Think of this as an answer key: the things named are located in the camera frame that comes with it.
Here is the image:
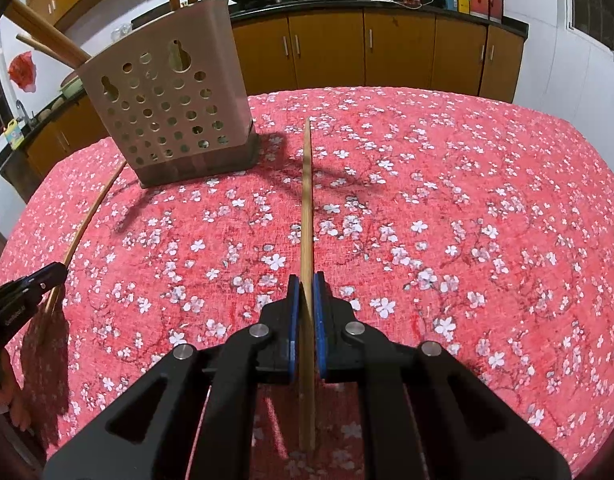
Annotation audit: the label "black countertop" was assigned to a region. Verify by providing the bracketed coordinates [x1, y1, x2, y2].
[131, 0, 530, 39]

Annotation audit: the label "beige perforated utensil holder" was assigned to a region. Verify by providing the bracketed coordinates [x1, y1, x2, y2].
[78, 0, 261, 189]

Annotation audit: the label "yellow bottle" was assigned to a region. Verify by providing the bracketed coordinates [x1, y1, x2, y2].
[4, 119, 24, 150]

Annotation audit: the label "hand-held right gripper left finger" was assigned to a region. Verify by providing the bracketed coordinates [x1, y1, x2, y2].
[42, 274, 301, 480]

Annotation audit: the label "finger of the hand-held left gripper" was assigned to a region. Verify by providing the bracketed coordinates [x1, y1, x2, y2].
[0, 262, 69, 314]

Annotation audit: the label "wooden chopstick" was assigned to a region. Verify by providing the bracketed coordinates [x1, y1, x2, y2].
[41, 159, 128, 316]
[298, 118, 318, 455]

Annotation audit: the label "red plastic bag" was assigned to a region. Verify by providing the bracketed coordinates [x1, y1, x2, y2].
[7, 51, 38, 94]

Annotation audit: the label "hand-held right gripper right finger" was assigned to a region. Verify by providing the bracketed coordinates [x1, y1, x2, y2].
[312, 272, 571, 480]

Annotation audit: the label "wooden utensil handle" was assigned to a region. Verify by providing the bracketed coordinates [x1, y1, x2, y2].
[4, 0, 91, 67]
[16, 33, 84, 69]

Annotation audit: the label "green bowl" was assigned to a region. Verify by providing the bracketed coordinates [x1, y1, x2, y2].
[60, 72, 86, 102]

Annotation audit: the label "wooden lower kitchen cabinets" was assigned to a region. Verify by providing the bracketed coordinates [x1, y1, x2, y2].
[24, 7, 528, 177]

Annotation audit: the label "person's left hand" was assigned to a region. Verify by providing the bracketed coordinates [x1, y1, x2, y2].
[1, 349, 36, 434]

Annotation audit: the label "red floral tablecloth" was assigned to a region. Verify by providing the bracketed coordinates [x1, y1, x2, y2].
[0, 86, 614, 480]

